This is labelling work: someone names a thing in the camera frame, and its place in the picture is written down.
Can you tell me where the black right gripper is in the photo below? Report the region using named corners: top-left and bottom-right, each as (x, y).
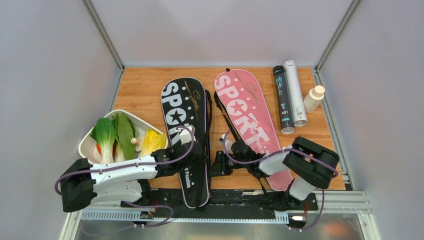
top-left (205, 150), bottom-right (249, 177)

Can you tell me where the black racket cover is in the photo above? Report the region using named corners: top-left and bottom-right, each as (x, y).
top-left (161, 77), bottom-right (212, 209)

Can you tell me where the pink racket cover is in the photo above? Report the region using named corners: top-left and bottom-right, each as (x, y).
top-left (214, 69), bottom-right (293, 192)

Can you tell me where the black shuttlecock tube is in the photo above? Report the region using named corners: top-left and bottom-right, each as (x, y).
top-left (272, 65), bottom-right (295, 135)

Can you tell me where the white shuttlecock tube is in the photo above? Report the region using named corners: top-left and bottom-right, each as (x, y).
top-left (283, 60), bottom-right (308, 127)

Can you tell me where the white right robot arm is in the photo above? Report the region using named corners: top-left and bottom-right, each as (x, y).
top-left (209, 137), bottom-right (340, 209)

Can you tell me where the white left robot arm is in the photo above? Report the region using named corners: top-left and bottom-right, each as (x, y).
top-left (54, 141), bottom-right (206, 213)

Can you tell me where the yellow white cabbage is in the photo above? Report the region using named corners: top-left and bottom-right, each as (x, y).
top-left (138, 129), bottom-right (168, 158)

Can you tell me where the small white mushroom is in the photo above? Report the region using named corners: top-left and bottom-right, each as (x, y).
top-left (130, 135), bottom-right (145, 152)

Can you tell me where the white vegetable tray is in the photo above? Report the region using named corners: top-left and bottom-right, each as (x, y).
top-left (78, 109), bottom-right (169, 164)

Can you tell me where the green leafy vegetable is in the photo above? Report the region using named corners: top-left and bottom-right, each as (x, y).
top-left (112, 112), bottom-right (135, 163)

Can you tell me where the green bok choy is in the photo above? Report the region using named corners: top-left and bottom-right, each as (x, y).
top-left (89, 117), bottom-right (116, 164)

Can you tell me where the orange carrot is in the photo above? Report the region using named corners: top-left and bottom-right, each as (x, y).
top-left (93, 143), bottom-right (102, 157)

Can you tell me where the cream bottle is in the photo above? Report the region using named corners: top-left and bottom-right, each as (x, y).
top-left (303, 85), bottom-right (326, 113)

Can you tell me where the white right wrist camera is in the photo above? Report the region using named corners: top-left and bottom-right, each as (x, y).
top-left (218, 137), bottom-right (233, 154)

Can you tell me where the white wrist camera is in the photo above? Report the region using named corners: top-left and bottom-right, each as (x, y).
top-left (218, 137), bottom-right (233, 154)
top-left (177, 125), bottom-right (196, 145)

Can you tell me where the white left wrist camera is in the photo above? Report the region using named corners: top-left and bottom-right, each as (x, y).
top-left (177, 125), bottom-right (196, 145)

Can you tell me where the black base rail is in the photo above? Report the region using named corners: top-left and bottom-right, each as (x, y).
top-left (134, 188), bottom-right (319, 220)

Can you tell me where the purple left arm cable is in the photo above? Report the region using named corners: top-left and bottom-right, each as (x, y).
top-left (53, 125), bottom-right (197, 229)

